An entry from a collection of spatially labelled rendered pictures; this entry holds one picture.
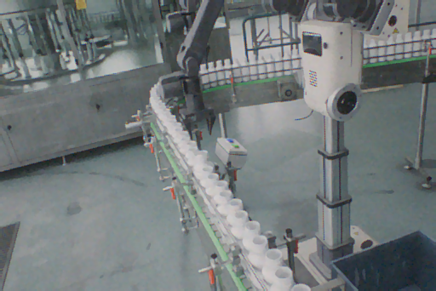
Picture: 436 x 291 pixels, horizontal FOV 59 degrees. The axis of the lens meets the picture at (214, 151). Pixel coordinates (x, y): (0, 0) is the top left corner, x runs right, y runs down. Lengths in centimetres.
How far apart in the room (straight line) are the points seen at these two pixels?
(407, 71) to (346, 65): 151
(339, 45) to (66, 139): 348
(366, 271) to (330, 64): 75
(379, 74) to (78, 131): 307
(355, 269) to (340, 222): 73
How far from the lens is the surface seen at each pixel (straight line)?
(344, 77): 160
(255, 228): 98
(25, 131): 450
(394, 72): 302
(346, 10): 134
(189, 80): 117
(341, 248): 204
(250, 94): 279
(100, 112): 441
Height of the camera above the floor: 174
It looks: 25 degrees down
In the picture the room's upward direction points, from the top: 9 degrees counter-clockwise
